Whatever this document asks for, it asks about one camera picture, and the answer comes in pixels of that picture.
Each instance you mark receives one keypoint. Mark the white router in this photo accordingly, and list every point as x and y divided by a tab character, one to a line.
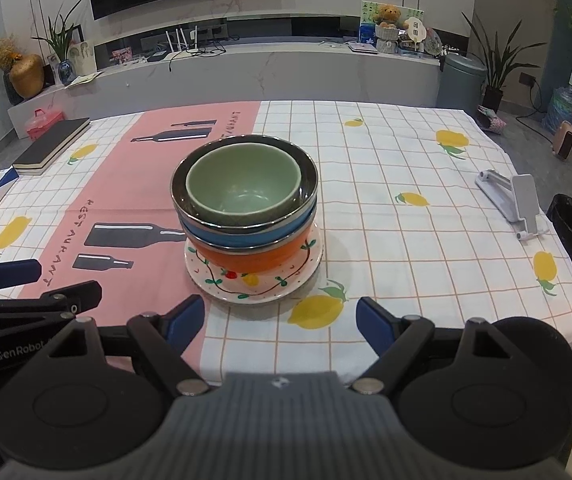
183	45

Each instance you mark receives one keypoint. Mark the white phone stand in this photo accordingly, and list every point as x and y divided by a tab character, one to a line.
515	200

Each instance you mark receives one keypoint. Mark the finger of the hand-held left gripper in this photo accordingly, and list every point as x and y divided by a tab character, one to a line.
26	307
13	273

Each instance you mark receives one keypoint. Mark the decorative patterned plate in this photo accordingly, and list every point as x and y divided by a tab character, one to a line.
433	42

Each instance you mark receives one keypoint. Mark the white knitted pot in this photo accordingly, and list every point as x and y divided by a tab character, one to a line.
385	39

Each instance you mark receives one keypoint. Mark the green ceramic bowl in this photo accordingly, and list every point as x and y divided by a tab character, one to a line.
243	185

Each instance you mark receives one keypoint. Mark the round paper fan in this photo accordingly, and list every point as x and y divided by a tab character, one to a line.
414	29

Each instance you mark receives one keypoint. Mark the gold vase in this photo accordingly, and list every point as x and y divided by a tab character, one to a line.
27	77

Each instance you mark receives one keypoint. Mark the blue glass vase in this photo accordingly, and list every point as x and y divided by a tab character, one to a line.
67	72

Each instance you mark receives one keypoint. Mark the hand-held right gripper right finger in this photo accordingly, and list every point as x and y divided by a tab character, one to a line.
374	322

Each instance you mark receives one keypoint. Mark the orange steel bowl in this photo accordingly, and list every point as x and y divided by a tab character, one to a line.
251	257

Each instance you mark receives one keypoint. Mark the blue water jug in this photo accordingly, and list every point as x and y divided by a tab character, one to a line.
561	107

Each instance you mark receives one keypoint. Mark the white marble media cabinet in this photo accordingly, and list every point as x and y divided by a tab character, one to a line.
276	77

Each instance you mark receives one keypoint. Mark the white fruit print plate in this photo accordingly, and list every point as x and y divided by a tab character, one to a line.
266	285

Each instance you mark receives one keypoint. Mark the pink storage box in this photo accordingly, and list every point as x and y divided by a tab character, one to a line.
43	125

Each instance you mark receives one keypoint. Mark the checked lemon print tablecloth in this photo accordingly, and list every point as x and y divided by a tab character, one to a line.
415	160

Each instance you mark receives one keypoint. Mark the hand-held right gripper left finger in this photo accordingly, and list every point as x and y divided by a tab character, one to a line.
186	321

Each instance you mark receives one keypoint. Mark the black book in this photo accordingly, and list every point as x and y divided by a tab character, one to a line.
51	145

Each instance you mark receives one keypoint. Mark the green printed card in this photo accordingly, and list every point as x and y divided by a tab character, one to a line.
413	12

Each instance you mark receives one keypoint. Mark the blue steel bowl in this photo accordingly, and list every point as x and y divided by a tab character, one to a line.
246	239

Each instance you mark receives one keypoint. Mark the pink bottle print cloth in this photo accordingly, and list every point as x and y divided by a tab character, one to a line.
131	190

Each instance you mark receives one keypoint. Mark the dried flower bunch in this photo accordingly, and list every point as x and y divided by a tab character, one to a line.
3	52

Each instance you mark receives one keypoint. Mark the white printed card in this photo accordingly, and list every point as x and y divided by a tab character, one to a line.
83	57

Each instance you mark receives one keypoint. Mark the pink space heater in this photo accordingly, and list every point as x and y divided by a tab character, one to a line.
565	141

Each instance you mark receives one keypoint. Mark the grey lidded trash can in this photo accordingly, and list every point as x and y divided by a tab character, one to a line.
460	82

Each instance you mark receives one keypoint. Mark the brown teddy bear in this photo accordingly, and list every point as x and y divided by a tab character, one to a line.
386	15

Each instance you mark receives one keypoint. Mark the silver laptop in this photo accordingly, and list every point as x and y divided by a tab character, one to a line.
363	47

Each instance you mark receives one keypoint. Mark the pink photo card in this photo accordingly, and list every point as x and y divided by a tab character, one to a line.
121	56

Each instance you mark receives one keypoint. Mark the tall potted floor plant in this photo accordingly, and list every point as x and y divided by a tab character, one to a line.
498	60

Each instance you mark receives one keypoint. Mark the long leaf plant in vase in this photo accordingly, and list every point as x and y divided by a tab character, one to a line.
61	35

